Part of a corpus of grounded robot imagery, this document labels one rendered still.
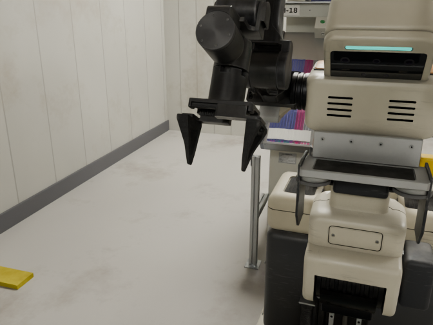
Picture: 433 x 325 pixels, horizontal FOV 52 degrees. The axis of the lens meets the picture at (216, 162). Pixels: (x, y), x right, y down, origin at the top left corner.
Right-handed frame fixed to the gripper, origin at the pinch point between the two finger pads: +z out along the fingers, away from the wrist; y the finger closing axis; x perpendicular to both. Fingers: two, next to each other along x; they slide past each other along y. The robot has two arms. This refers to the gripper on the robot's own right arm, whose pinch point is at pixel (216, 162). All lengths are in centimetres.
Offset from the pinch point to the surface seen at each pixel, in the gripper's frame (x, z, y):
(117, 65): 275, -108, -195
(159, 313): 135, 59, -60
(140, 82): 323, -108, -196
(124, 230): 195, 29, -117
